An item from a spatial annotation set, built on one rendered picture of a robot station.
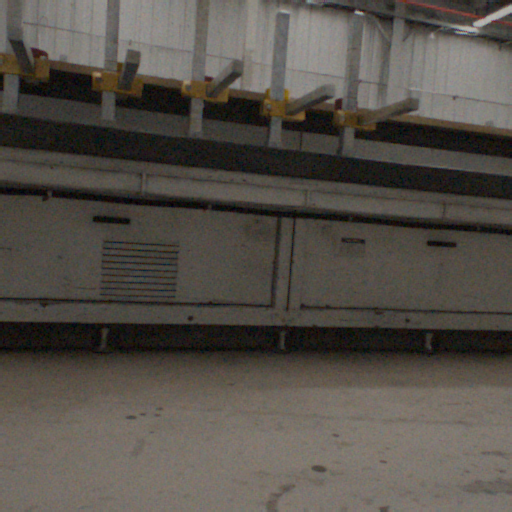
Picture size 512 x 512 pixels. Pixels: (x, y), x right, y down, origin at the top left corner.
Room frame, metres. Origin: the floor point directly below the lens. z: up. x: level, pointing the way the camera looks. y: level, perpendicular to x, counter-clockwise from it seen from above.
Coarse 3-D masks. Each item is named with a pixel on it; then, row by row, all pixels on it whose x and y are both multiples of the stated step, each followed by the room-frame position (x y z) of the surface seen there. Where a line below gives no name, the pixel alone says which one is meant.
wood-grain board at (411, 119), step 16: (64, 64) 1.67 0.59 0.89; (80, 64) 1.69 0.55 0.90; (144, 80) 1.74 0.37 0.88; (160, 80) 1.76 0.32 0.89; (176, 80) 1.77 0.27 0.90; (240, 96) 1.83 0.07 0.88; (256, 96) 1.85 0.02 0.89; (320, 112) 1.97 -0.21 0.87; (432, 128) 2.10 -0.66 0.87; (448, 128) 2.09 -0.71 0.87; (464, 128) 2.10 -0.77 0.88; (480, 128) 2.12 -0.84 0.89; (496, 128) 2.14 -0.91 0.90
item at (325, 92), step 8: (320, 88) 1.46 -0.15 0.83; (328, 88) 1.43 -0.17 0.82; (304, 96) 1.56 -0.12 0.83; (312, 96) 1.51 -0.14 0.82; (320, 96) 1.46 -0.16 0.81; (328, 96) 1.44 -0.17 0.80; (288, 104) 1.68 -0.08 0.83; (296, 104) 1.62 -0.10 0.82; (304, 104) 1.56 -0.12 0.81; (312, 104) 1.54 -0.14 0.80; (288, 112) 1.68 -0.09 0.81; (296, 112) 1.67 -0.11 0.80
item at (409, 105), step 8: (392, 104) 1.59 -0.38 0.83; (400, 104) 1.55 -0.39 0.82; (408, 104) 1.51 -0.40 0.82; (416, 104) 1.51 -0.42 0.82; (368, 112) 1.72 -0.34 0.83; (376, 112) 1.67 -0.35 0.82; (384, 112) 1.63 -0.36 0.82; (392, 112) 1.58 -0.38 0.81; (400, 112) 1.56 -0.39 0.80; (408, 112) 1.55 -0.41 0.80; (360, 120) 1.76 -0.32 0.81; (368, 120) 1.71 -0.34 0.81; (376, 120) 1.69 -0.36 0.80
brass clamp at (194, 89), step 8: (184, 80) 1.62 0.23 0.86; (192, 80) 1.61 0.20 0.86; (184, 88) 1.61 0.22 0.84; (192, 88) 1.62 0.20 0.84; (200, 88) 1.62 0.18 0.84; (184, 96) 1.62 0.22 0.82; (192, 96) 1.62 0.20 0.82; (200, 96) 1.62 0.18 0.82; (208, 96) 1.63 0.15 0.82; (224, 96) 1.64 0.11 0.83; (216, 104) 1.68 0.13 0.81; (224, 104) 1.68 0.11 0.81
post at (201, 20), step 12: (204, 0) 1.63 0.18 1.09; (204, 12) 1.63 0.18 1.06; (204, 24) 1.63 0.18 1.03; (204, 36) 1.63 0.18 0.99; (192, 48) 1.65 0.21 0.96; (204, 48) 1.63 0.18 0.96; (192, 60) 1.64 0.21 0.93; (204, 60) 1.63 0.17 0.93; (192, 72) 1.64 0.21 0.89; (204, 72) 1.63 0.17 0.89; (192, 108) 1.62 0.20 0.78; (192, 120) 1.62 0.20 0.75
